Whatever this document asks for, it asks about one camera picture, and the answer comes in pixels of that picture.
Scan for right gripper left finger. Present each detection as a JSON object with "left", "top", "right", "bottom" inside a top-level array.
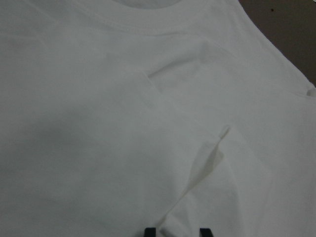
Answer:
[{"left": 144, "top": 222, "right": 157, "bottom": 237}]

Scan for white long-sleeve printed shirt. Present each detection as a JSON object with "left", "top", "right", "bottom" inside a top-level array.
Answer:
[{"left": 0, "top": 0, "right": 316, "bottom": 237}]

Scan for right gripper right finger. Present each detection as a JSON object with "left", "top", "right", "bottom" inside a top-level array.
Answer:
[{"left": 199, "top": 225, "right": 213, "bottom": 237}]

